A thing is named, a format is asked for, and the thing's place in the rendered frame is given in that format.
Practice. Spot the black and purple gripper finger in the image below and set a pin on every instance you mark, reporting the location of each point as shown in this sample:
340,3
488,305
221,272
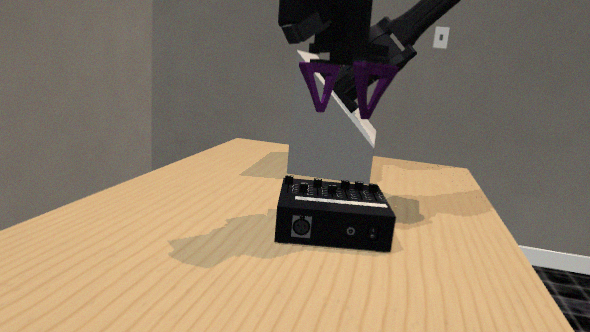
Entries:
362,70
331,73

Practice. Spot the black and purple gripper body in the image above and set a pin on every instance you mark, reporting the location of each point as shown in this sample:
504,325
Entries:
347,52

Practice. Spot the black lighting desk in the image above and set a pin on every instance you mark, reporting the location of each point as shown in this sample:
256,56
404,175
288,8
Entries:
332,214

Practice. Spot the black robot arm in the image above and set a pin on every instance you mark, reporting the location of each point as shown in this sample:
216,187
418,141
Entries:
301,19

